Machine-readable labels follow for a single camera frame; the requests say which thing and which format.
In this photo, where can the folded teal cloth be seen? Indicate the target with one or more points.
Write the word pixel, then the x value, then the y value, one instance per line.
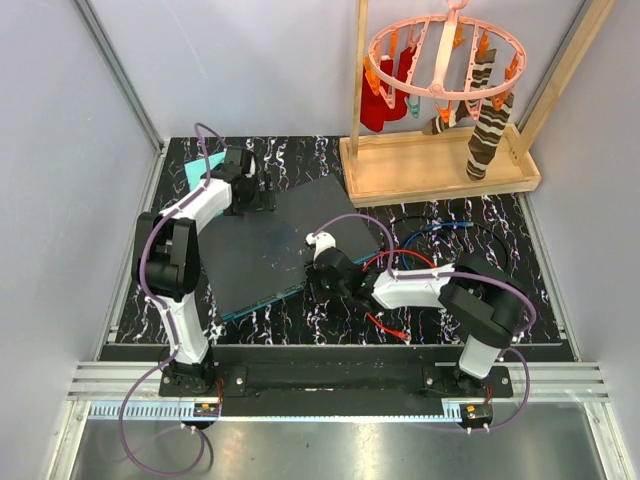
pixel 196 169

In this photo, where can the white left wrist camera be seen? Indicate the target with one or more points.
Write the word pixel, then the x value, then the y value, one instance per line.
pixel 248 163

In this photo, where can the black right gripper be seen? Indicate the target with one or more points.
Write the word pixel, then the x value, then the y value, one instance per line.
pixel 316 293

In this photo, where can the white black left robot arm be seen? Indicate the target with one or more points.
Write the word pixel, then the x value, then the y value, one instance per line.
pixel 166 258

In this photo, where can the dark grey network switch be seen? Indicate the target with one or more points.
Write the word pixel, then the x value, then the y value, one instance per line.
pixel 254 260

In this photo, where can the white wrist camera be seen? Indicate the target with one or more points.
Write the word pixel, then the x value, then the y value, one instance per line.
pixel 320 241
pixel 248 163

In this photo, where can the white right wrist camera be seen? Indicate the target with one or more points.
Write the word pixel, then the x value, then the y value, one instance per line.
pixel 320 241

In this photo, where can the wooden rack with tray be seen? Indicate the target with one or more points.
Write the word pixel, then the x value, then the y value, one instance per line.
pixel 409 167

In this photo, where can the pink round clip hanger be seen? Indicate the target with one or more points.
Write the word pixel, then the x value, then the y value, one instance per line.
pixel 457 31

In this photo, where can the brown striped sock long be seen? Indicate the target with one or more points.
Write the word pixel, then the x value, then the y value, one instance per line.
pixel 486 136

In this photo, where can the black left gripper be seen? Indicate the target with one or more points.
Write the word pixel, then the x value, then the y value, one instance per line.
pixel 262 199

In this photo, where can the red sock right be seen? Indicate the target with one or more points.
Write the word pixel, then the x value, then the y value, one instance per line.
pixel 399 110

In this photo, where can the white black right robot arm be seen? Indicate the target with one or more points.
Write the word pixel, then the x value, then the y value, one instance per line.
pixel 487 302

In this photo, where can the red sock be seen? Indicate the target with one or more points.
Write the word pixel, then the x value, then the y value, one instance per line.
pixel 399 110
pixel 374 111

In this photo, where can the red sock left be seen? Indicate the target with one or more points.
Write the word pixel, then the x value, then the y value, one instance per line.
pixel 374 111

